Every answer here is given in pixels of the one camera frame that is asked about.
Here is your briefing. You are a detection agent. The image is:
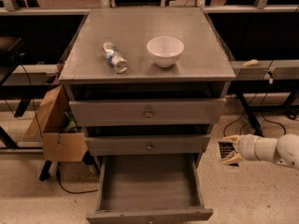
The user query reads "white ceramic bowl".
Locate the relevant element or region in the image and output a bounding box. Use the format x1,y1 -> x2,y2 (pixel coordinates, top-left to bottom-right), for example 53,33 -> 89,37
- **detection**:
147,36 -> 184,67

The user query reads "black table leg right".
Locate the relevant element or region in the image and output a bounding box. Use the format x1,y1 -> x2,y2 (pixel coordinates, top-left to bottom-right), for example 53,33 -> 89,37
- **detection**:
236,92 -> 263,136

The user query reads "black rxbar chocolate bar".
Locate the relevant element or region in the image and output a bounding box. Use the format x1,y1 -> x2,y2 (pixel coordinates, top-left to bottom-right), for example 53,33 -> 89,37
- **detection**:
219,142 -> 235,159

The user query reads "brown cardboard box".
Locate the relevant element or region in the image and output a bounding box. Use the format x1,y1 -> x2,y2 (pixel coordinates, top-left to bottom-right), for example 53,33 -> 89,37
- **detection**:
23,85 -> 88,161

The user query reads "black floor cable right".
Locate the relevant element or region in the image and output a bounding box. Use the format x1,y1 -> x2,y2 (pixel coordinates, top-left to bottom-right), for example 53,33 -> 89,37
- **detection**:
222,91 -> 287,138

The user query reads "grey top drawer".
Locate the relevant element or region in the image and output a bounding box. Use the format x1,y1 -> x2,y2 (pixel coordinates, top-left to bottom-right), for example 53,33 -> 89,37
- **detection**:
69,98 -> 226,127

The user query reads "yellow foam piece on rail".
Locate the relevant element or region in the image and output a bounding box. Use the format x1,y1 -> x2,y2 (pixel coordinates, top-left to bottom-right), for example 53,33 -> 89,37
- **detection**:
242,59 -> 258,67

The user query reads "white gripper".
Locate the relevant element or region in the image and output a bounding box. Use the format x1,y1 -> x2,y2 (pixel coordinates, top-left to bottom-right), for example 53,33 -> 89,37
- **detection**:
221,134 -> 278,165

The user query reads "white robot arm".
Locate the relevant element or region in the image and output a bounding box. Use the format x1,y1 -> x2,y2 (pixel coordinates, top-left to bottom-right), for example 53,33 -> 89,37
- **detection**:
221,134 -> 299,170

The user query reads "grey drawer cabinet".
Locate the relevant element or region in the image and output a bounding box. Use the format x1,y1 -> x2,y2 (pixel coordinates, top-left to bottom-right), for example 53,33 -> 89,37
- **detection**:
58,7 -> 237,170

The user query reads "grey open bottom drawer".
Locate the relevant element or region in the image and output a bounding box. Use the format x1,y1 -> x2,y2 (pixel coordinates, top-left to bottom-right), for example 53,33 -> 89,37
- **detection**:
87,154 -> 213,224

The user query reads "black floor cable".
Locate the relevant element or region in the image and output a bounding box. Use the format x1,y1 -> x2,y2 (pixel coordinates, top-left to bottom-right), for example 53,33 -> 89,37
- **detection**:
55,161 -> 99,195
222,91 -> 287,138

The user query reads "black floor cable left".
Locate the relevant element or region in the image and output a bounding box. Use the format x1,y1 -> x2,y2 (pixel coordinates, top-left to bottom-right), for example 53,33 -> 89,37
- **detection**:
55,161 -> 99,195

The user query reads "grey middle drawer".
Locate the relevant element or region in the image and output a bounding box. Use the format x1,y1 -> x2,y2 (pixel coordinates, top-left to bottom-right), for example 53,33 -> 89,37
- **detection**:
86,134 -> 210,156

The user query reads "clear plastic water bottle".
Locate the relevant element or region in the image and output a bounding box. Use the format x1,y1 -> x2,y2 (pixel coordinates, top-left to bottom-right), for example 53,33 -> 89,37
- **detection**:
102,42 -> 127,74

